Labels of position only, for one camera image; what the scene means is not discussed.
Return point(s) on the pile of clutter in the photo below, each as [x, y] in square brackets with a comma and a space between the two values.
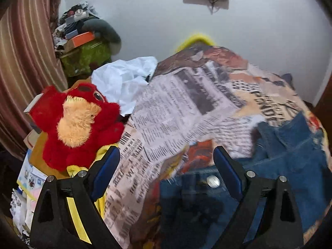
[71, 24]

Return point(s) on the green patterned storage box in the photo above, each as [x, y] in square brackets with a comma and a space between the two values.
[86, 58]

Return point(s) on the striped red gold curtain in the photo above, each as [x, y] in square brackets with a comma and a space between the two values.
[28, 65]

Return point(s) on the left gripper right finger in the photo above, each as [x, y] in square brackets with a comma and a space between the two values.
[267, 215]

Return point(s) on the dark grey pillow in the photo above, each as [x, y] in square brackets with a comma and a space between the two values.
[102, 29]

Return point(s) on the newspaper print bedspread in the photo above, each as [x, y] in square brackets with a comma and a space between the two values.
[198, 99]

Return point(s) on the red plush toy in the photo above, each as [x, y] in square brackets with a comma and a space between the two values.
[78, 122]

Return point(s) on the white cloth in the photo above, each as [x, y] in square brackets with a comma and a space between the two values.
[122, 81]

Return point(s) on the yellow blanket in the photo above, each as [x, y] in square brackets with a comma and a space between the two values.
[72, 170]

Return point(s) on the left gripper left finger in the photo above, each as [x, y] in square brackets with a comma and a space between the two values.
[53, 225]

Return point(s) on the orange shoe box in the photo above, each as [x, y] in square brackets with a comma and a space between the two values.
[78, 41]

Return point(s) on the brown cardboard box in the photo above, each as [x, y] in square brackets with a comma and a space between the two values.
[36, 142]

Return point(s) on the yellow headboard cushion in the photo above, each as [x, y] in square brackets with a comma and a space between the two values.
[195, 39]

